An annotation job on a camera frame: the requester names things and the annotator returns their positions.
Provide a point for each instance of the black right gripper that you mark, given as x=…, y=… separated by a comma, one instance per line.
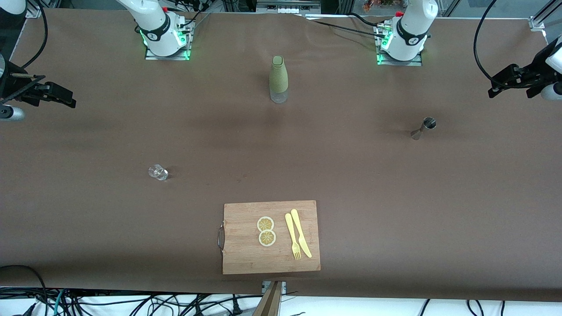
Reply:
x=17, y=86

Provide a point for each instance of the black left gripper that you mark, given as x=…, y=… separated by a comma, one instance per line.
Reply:
x=528, y=77

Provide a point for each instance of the steel jigger measuring cup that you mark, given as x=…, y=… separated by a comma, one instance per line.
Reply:
x=429, y=123

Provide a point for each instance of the clear glass cup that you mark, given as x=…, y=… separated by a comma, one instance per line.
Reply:
x=158, y=172

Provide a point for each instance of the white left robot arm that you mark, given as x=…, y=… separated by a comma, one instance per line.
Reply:
x=412, y=26

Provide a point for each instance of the orange patterned packet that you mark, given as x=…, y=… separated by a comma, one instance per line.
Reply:
x=373, y=4

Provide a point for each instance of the brown table mat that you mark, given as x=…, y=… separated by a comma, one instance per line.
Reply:
x=131, y=241

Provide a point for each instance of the green sleeved glass bottle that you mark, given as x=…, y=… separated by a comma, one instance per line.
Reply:
x=278, y=74

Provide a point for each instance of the white power strip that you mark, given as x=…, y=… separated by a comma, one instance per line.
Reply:
x=287, y=4

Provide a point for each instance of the lemon slice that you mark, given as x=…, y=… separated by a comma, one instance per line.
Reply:
x=265, y=224
x=267, y=238

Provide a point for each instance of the yellow plastic knife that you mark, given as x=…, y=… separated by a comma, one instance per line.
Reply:
x=300, y=232

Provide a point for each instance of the wooden cutting board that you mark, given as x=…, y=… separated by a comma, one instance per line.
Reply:
x=246, y=259

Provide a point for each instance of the yellow plastic fork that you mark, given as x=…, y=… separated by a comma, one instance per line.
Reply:
x=290, y=228

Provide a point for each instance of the aluminium frame profile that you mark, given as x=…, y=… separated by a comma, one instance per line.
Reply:
x=538, y=22
x=33, y=11

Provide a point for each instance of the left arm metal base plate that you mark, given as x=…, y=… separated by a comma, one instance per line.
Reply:
x=404, y=63

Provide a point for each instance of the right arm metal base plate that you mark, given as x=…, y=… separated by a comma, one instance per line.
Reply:
x=167, y=57

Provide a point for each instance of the small metal bracket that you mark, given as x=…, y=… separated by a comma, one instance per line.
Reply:
x=283, y=286

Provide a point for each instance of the wooden post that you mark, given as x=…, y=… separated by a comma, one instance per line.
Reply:
x=270, y=303

